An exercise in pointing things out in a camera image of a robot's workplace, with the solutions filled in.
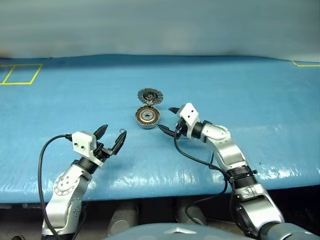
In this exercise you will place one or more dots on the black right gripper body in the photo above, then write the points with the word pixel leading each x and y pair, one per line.
pixel 180 127

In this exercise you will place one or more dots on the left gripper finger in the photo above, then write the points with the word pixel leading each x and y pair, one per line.
pixel 120 142
pixel 101 132

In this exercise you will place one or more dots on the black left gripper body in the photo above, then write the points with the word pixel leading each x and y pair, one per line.
pixel 102 151

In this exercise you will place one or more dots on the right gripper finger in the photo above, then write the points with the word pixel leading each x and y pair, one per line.
pixel 166 130
pixel 174 110

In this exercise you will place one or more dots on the black motor rotor disc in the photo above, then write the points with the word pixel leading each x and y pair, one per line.
pixel 150 95

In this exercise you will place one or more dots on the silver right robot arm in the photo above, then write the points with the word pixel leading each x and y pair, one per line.
pixel 230 152

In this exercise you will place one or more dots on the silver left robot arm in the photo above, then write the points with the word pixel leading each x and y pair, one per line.
pixel 65 190

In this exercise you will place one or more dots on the silver motor stator copper windings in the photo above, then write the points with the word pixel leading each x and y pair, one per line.
pixel 147 116

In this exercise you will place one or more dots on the blue table cover sheet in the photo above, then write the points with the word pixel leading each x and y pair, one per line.
pixel 75 100

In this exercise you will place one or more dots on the grey rounded shape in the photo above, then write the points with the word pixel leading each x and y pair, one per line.
pixel 122 217
pixel 191 211

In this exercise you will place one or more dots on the grey robot torso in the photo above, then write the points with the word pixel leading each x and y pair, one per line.
pixel 150 232

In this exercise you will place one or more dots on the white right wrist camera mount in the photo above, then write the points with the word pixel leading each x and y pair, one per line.
pixel 190 115

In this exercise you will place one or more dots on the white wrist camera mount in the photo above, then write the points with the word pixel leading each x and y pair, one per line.
pixel 190 115
pixel 83 143

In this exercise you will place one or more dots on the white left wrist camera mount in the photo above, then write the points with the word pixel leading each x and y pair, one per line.
pixel 83 143

